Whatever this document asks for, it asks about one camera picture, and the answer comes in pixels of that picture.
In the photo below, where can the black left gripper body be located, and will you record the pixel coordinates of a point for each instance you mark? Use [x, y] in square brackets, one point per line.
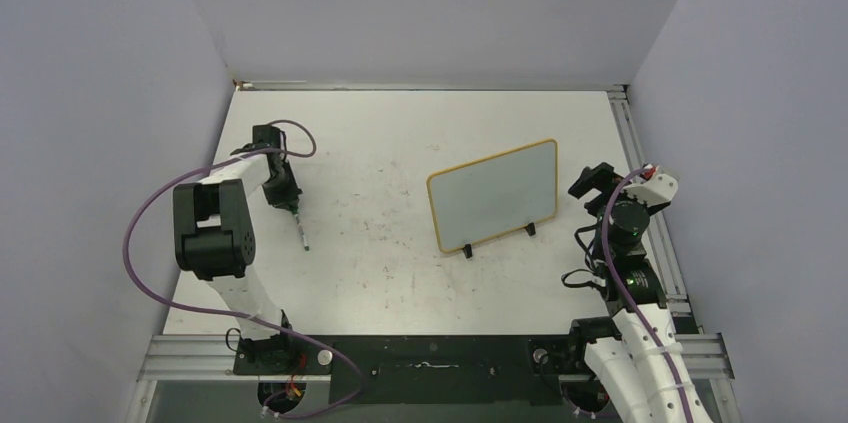
[282, 189]

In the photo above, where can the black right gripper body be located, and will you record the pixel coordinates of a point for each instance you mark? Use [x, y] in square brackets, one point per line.
[602, 179]

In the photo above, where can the green capped whiteboard marker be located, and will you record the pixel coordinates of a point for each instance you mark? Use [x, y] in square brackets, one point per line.
[301, 229]

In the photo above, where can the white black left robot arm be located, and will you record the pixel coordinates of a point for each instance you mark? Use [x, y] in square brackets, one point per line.
[215, 239]

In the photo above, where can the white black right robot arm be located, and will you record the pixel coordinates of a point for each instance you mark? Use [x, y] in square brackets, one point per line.
[632, 352]

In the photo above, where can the yellow framed whiteboard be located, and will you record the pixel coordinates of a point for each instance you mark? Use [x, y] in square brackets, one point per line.
[488, 198]

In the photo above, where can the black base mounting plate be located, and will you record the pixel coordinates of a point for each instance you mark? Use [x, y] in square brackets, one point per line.
[541, 370]

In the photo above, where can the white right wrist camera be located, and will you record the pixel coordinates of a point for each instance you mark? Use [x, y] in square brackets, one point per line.
[654, 188]

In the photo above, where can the aluminium right side rail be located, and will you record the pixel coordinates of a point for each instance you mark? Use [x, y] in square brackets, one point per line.
[664, 255]

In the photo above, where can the aluminium back rail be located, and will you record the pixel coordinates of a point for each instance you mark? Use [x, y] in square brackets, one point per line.
[349, 86]

